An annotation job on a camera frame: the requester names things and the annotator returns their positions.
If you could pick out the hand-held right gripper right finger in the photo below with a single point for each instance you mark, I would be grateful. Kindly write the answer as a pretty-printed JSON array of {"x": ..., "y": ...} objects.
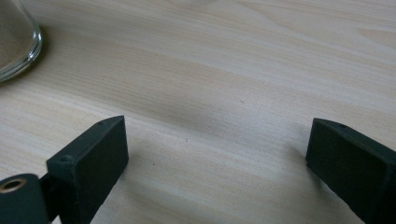
[{"x": 355, "y": 165}]

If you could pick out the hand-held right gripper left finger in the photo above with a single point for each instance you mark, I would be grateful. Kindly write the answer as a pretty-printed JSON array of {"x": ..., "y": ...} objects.
[{"x": 93, "y": 161}]

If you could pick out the glass jar of beige powder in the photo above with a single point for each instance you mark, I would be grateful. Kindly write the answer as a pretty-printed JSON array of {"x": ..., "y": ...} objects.
[{"x": 15, "y": 37}]

